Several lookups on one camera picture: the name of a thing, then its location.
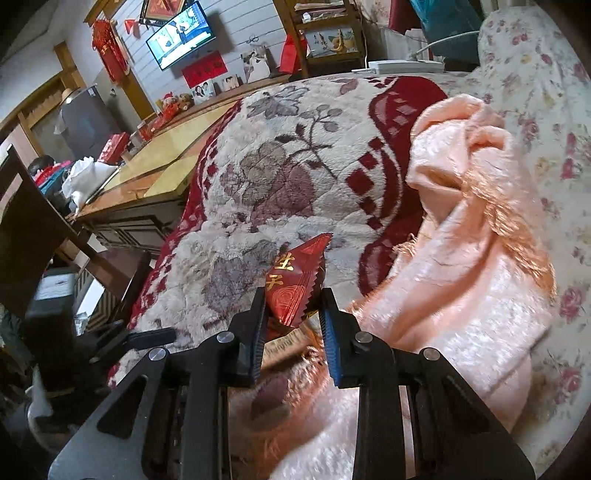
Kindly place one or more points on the plush toys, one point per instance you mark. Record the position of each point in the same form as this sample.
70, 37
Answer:
175, 104

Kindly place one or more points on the red candy packet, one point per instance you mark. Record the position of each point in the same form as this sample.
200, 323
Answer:
293, 281

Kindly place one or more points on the grey refrigerator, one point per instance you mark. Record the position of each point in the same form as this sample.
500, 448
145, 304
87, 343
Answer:
90, 124

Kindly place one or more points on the chevron patterned box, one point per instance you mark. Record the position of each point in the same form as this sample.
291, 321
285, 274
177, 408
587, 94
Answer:
99, 300

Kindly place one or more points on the small red box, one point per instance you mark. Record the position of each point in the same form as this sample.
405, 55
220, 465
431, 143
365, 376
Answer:
152, 127

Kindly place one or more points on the beige snack packet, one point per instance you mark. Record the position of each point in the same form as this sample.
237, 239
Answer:
286, 346

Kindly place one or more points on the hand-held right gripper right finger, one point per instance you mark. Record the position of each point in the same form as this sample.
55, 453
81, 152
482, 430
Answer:
334, 341

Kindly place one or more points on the pink fringed bedspread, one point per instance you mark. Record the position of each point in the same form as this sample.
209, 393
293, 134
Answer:
461, 277

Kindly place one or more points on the photo frame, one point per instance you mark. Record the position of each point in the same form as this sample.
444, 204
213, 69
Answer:
203, 91
231, 83

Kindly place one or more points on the red knot wall hanging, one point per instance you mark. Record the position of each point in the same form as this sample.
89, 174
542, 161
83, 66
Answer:
111, 50

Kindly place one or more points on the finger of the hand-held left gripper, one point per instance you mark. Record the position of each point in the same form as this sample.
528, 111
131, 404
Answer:
108, 333
147, 337

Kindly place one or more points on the white power strip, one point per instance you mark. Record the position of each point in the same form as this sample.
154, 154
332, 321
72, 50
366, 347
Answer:
397, 66

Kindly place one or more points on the red wall banner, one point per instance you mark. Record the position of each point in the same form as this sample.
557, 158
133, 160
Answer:
203, 69

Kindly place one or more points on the red gift box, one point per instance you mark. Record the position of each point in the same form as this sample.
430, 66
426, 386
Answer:
113, 147

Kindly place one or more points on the framed red wall decoration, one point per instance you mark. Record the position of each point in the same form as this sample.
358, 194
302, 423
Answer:
161, 11

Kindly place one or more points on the rose print bed sheet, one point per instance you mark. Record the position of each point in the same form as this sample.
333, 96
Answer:
554, 138

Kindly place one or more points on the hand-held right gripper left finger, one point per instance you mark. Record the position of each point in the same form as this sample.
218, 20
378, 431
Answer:
256, 341

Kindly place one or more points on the dark red cloth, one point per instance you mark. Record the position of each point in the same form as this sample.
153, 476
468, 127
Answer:
402, 14

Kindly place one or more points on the wooden table with yellow top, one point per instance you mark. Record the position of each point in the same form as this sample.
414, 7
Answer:
152, 161

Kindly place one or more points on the wooden shelf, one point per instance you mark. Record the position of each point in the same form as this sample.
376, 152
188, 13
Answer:
323, 41

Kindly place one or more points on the teal cloth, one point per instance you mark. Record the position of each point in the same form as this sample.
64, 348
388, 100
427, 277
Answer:
443, 23

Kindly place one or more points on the floral fleece blanket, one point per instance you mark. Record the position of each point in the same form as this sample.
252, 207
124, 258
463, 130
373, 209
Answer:
286, 152

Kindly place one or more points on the white plastic bag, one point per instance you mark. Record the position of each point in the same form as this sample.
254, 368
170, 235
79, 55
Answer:
87, 177

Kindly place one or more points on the wall television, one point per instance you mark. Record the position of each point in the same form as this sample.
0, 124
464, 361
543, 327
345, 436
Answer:
180, 34

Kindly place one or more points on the red paper bag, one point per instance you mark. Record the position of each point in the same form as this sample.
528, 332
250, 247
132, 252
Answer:
288, 55

